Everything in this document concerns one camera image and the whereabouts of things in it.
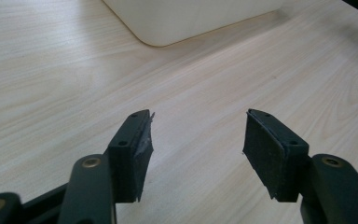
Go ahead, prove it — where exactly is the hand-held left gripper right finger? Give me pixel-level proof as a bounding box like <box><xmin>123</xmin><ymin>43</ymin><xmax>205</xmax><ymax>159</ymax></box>
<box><xmin>242</xmin><ymin>108</ymin><xmax>310</xmax><ymax>203</ymax></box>

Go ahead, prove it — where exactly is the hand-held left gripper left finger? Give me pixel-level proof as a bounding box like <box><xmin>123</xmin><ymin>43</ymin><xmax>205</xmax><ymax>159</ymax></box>
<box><xmin>106</xmin><ymin>108</ymin><xmax>156</xmax><ymax>203</ymax></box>

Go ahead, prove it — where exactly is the white plastic container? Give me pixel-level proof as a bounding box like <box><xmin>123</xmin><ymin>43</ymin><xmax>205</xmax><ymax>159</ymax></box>
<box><xmin>102</xmin><ymin>0</ymin><xmax>287</xmax><ymax>48</ymax></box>

